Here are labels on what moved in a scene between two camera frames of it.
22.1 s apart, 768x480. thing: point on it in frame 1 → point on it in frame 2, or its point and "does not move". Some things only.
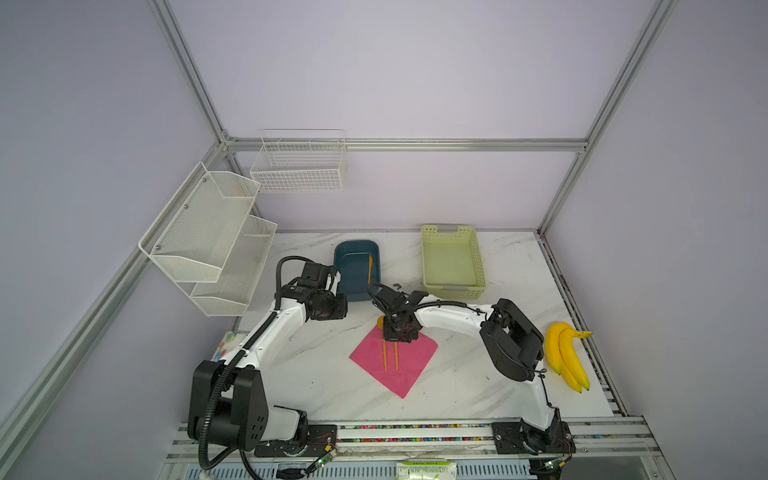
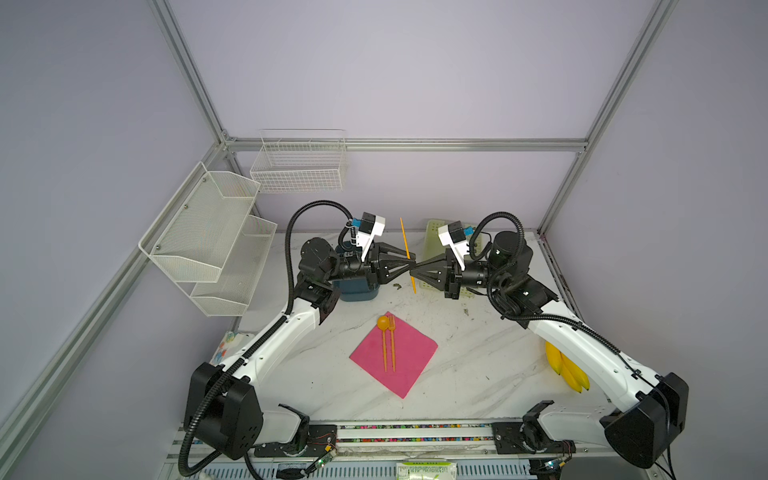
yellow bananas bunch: (564, 356) does not move
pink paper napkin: (413, 358) does not move
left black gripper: (340, 310) → (387, 263)
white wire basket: (307, 160) does not move
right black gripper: (408, 336) → (446, 274)
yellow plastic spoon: (381, 326) does not move
